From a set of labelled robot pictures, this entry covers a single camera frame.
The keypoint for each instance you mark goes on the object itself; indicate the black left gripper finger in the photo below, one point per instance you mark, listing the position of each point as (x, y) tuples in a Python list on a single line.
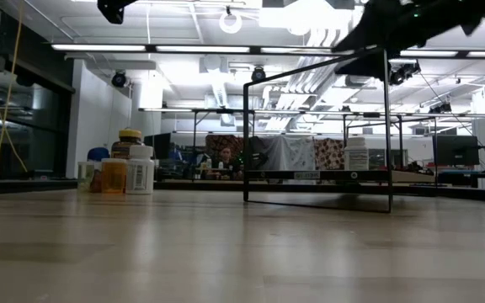
[(114, 10)]

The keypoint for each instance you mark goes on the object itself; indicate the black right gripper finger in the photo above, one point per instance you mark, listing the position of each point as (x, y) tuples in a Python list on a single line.
[(369, 67), (385, 25)]

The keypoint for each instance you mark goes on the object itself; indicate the small white medicine bottle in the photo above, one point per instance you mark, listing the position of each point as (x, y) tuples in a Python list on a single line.
[(356, 157)]

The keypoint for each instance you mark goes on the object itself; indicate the amber bottle yellow cap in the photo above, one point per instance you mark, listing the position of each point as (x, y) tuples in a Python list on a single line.
[(120, 147)]

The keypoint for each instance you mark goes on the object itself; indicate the blue-capped clear bottle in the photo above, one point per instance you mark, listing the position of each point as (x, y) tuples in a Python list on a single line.
[(98, 153)]

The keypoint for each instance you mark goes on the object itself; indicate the large white bottle red label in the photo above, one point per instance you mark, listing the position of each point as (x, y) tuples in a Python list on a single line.
[(140, 172)]

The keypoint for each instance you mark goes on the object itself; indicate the orange pill vial white cap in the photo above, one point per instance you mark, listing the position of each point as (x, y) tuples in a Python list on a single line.
[(114, 179)]

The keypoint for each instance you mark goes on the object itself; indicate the black ceiling spotlight cluster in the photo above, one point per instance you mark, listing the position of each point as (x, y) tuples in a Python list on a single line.
[(402, 73), (440, 108)]

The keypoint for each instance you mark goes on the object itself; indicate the floral patterned cloth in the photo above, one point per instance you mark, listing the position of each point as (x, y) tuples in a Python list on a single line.
[(328, 153)]

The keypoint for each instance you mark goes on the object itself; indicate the white cloth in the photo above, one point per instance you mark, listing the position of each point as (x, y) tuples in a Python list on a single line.
[(284, 153)]

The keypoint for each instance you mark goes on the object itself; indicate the black computer monitor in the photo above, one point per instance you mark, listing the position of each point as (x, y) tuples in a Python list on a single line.
[(456, 150), (158, 146)]

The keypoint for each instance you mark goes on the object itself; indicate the mandala patterned cloth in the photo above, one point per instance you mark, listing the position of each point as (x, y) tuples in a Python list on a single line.
[(215, 141)]

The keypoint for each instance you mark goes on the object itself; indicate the person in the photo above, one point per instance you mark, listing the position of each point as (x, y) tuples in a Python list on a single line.
[(227, 162)]

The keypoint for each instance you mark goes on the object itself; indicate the wooden shelf black metal frame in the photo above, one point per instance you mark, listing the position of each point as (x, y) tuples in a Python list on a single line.
[(331, 175)]

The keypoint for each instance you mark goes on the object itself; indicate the black metal frame rig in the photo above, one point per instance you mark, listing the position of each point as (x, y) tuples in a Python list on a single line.
[(195, 126)]

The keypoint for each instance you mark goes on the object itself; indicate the black aluminium table frame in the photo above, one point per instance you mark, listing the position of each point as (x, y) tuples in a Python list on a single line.
[(36, 185)]

